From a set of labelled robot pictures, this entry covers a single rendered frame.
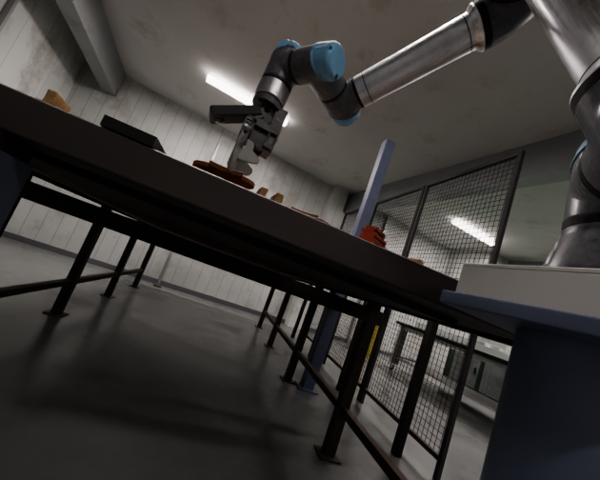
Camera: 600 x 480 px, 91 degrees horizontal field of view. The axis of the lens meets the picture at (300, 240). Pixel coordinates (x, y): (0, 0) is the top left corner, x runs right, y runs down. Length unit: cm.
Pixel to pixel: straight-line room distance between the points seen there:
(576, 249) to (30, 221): 589
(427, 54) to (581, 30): 32
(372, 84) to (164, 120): 529
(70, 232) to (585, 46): 570
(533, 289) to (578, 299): 4
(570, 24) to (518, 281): 33
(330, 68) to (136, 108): 541
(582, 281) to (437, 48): 54
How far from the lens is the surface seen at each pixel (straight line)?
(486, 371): 642
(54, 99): 69
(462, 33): 80
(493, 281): 48
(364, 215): 277
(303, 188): 610
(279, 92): 75
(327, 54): 71
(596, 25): 54
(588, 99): 49
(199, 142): 581
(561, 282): 45
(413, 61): 79
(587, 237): 53
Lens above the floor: 80
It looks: 8 degrees up
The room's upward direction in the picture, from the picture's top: 20 degrees clockwise
